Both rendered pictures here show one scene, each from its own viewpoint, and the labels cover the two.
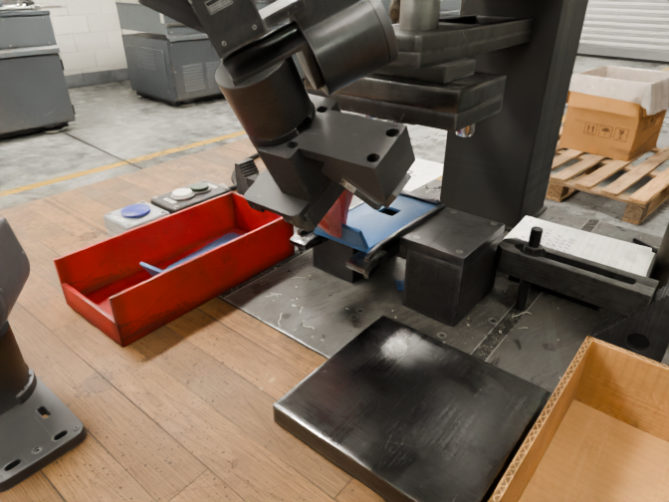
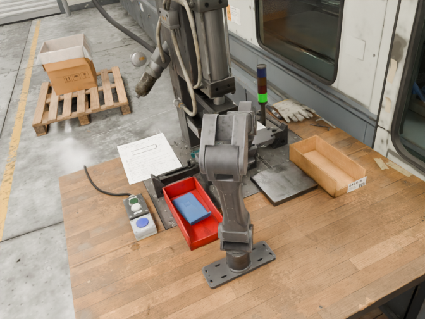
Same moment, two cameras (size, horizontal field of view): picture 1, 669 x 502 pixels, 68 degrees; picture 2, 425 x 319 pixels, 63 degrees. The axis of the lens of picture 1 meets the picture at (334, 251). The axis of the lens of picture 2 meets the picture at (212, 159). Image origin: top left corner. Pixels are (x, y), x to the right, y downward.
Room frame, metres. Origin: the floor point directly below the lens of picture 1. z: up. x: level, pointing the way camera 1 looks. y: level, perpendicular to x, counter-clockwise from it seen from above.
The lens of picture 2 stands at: (0.03, 0.82, 1.70)
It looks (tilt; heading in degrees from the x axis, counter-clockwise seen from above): 36 degrees down; 301
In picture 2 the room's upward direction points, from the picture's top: 8 degrees counter-clockwise
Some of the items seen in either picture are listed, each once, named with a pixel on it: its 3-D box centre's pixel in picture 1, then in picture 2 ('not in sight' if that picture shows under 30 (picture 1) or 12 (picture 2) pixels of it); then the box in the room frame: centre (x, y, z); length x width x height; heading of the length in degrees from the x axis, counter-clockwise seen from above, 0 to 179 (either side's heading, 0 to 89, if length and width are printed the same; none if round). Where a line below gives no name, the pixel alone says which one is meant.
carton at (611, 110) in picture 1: (617, 111); (70, 63); (3.52, -1.98, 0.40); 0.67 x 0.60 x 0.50; 133
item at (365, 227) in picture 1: (375, 209); not in sight; (0.50, -0.05, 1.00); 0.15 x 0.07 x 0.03; 141
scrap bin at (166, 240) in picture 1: (186, 256); (193, 210); (0.52, 0.18, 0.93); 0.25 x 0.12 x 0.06; 141
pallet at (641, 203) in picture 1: (593, 166); (83, 96); (3.28, -1.79, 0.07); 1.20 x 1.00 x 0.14; 134
